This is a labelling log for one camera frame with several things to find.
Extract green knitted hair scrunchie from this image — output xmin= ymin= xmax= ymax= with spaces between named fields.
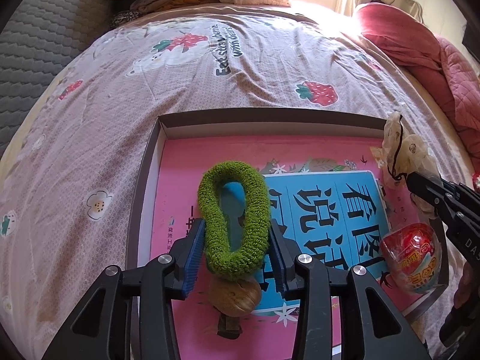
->
xmin=197 ymin=161 xmax=270 ymax=281

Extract shallow brown cardboard tray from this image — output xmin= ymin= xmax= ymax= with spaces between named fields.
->
xmin=126 ymin=108 xmax=449 ymax=323

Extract small toys at bedside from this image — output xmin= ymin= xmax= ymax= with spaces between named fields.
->
xmin=472 ymin=172 xmax=480 ymax=191

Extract surprise egg in tray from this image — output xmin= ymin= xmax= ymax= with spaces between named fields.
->
xmin=380 ymin=223 xmax=442 ymax=294

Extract brown walnut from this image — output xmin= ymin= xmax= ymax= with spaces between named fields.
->
xmin=208 ymin=276 xmax=261 ymax=318

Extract pink Chinese workbook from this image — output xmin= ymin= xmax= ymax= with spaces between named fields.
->
xmin=151 ymin=136 xmax=425 ymax=359

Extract pink patterned bed sheet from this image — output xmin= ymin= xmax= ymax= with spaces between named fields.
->
xmin=1 ymin=4 xmax=475 ymax=359

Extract pink quilted duvet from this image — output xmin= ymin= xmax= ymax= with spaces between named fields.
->
xmin=354 ymin=2 xmax=479 ymax=171

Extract black television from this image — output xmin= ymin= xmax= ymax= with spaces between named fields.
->
xmin=462 ymin=22 xmax=480 ymax=63

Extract grey quilted headboard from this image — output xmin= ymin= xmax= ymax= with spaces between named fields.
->
xmin=1 ymin=0 xmax=112 ymax=150

